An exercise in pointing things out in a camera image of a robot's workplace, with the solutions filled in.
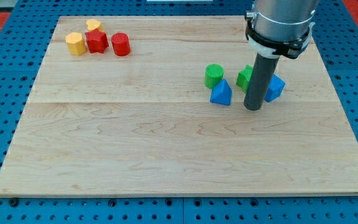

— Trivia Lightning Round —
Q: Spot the yellow hexagon block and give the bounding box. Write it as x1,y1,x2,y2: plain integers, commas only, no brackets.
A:
65,32,86,55

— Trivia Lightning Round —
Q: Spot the wooden board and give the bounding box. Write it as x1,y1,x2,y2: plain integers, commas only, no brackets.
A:
0,16,358,198

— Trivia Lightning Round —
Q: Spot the yellow heart block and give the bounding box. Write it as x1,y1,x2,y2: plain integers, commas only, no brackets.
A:
85,19,104,32

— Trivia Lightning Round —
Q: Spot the red star block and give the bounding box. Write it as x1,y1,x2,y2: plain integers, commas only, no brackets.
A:
85,29,109,54

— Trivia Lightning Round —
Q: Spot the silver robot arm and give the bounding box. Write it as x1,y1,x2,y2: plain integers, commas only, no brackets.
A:
244,0,319,59

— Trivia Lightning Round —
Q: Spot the green star block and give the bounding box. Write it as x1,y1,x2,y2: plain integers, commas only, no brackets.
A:
236,65,253,93

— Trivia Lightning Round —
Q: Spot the green cylinder block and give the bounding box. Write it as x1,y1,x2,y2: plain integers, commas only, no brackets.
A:
204,63,224,89

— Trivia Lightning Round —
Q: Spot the blue triangle block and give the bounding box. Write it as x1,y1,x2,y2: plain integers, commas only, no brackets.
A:
209,79,232,106

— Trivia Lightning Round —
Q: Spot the red cylinder block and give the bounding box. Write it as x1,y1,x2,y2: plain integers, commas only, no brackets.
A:
111,32,131,56

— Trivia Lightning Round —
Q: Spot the blue cube block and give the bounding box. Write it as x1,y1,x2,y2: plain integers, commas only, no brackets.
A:
265,74,285,102

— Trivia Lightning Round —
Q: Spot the grey cylindrical pointer rod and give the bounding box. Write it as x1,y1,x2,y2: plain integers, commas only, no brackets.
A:
244,54,279,111

